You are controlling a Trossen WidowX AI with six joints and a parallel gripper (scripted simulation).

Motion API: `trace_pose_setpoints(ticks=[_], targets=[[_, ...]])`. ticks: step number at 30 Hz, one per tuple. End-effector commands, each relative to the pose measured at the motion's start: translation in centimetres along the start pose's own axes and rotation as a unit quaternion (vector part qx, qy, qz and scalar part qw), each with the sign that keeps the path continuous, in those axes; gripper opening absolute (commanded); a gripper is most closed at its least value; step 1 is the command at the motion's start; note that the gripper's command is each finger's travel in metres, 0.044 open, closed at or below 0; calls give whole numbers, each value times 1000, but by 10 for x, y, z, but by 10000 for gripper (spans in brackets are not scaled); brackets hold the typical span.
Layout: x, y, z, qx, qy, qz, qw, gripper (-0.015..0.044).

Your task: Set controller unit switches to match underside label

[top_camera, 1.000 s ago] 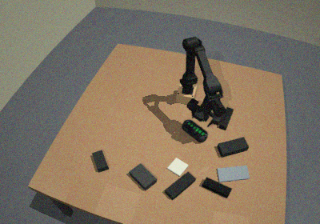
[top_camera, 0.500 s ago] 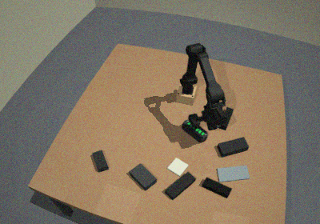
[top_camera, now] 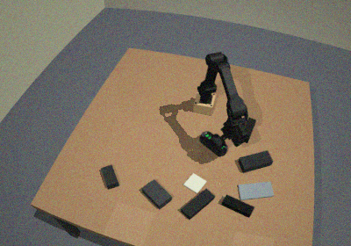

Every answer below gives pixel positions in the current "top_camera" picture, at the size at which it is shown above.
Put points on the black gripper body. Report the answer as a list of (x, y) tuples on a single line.
[(218, 141)]

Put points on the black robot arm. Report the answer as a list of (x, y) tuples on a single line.
[(236, 108)]

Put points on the dark grey controller unit with white label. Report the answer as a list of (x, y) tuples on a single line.
[(205, 140)]

